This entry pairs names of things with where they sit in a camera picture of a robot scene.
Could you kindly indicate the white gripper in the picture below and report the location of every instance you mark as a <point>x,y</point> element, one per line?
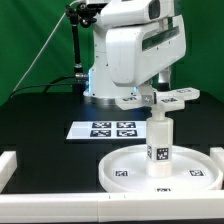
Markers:
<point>137,53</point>

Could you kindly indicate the white cross-shaped table base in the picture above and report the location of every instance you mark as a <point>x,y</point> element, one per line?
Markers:
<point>165,101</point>

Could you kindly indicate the white round table top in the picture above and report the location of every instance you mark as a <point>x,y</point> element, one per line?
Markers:
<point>125,170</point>

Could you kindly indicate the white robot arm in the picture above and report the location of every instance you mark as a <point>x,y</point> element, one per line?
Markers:
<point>116,14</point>

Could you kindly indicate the white marker sheet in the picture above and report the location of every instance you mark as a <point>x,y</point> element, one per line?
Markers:
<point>83,130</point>

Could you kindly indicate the white front fence bar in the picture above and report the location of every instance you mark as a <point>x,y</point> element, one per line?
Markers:
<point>106,207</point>

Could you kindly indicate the white left fence block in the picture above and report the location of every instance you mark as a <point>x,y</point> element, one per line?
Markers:
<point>8,165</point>

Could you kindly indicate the black camera stand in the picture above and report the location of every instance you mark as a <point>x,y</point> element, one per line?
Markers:
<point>84,16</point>

